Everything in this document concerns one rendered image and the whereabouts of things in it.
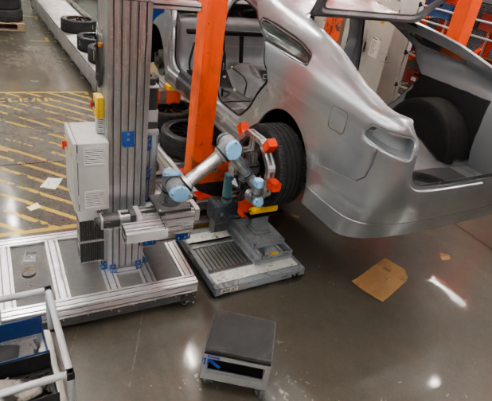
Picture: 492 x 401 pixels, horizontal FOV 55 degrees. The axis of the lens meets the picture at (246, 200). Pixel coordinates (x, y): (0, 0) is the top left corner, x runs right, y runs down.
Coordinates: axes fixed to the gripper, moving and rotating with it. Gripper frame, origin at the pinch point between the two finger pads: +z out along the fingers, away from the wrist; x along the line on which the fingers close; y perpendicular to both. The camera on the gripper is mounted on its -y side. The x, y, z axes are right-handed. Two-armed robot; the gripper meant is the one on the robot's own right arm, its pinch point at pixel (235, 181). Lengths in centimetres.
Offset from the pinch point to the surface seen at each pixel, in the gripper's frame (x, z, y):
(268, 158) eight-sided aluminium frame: -24.7, -1.6, 17.4
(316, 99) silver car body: -42, -19, 69
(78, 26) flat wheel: -34, 700, -41
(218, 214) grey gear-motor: -9, 34, -51
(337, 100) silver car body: -43, -39, 75
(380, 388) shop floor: -46, -142, -83
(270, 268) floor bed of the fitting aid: -34, -19, -75
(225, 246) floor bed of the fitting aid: -14, 23, -77
